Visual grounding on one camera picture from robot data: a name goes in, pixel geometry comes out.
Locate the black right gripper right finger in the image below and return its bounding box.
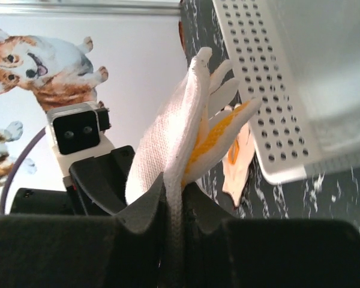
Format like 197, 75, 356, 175
183, 183, 360, 287

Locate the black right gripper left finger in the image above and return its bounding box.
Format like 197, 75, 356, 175
0, 176, 166, 287

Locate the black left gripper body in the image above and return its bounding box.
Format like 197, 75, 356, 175
68, 145, 134, 216

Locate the yellow palm glove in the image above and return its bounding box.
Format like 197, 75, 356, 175
125, 47, 262, 287

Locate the white perforated storage basket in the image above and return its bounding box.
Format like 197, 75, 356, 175
214, 1, 360, 184

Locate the white knit glove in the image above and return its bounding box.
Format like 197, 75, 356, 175
208, 59, 239, 118

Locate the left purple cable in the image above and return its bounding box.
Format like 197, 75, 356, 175
0, 125, 49, 215

